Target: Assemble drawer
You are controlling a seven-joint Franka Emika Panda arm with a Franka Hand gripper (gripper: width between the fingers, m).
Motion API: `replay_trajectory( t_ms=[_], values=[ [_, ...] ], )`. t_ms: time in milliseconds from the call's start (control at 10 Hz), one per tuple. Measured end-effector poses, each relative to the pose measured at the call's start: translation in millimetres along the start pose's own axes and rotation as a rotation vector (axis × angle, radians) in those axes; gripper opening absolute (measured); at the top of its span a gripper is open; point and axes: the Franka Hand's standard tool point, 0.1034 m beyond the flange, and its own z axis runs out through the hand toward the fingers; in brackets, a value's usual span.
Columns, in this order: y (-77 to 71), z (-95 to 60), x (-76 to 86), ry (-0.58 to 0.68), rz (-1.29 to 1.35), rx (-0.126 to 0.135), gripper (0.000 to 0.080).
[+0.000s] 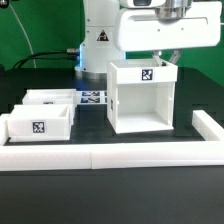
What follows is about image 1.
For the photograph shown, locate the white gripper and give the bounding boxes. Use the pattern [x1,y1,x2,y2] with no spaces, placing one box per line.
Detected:
[114,1,222,66]

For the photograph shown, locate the white drawer cabinet frame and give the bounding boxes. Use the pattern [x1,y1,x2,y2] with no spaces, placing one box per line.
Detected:
[107,59,178,134]

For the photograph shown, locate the white front drawer box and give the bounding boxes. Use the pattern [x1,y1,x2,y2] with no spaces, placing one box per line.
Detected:
[7,104,72,142]

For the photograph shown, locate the white drawer box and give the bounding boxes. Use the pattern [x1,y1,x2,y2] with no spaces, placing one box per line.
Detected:
[22,89,77,106]
[7,104,72,142]

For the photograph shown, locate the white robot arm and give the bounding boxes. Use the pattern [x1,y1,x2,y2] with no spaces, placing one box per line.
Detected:
[75,0,222,79]

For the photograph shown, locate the white rear drawer box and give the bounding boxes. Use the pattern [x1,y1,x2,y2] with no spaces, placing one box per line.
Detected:
[22,89,77,106]

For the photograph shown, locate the white marker tag sheet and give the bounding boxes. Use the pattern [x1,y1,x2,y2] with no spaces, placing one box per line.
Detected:
[77,90,107,105]

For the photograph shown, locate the white U-shaped fence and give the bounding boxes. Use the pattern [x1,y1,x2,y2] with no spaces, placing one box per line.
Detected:
[0,110,224,171]

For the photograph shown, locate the black cables at base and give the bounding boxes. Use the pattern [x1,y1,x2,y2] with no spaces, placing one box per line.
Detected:
[11,48,81,70]

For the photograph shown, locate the grey thin cable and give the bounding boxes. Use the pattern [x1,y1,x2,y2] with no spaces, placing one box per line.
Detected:
[7,3,38,69]

